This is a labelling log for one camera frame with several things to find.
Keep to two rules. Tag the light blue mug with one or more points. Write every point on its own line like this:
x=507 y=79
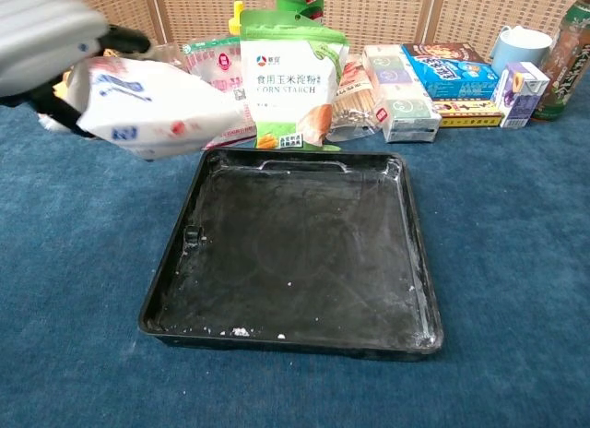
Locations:
x=521 y=45

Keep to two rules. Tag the black baking tray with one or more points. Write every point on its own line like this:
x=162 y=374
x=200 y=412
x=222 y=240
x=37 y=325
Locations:
x=299 y=253

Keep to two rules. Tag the woven rattan folding screen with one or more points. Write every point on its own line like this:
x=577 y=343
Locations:
x=392 y=13

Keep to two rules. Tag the green white corn starch bag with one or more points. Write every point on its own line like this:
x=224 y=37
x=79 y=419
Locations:
x=286 y=77

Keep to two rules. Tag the purple and white small carton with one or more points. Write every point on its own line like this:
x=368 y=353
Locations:
x=518 y=96

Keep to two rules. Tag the white snack packet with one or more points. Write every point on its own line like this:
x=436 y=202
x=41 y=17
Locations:
x=152 y=110

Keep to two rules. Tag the clear packet of biscuit sticks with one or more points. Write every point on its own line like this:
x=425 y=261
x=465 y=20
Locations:
x=352 y=100

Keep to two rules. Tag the pastel tissue pack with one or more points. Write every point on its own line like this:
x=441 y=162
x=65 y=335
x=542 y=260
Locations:
x=401 y=100

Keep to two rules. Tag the blue cookie box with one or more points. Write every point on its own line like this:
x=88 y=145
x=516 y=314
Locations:
x=451 y=73

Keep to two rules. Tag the yellow and brown small box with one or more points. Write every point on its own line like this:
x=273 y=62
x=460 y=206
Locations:
x=465 y=114

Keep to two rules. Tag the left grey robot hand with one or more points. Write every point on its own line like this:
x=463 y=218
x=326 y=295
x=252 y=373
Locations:
x=41 y=36

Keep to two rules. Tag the tea bottle with green label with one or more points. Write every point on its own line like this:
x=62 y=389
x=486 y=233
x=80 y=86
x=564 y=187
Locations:
x=567 y=63

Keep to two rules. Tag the pink and white pouch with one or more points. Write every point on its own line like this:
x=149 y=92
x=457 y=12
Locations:
x=221 y=63

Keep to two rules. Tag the blue felt table cover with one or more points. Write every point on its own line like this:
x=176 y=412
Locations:
x=69 y=262

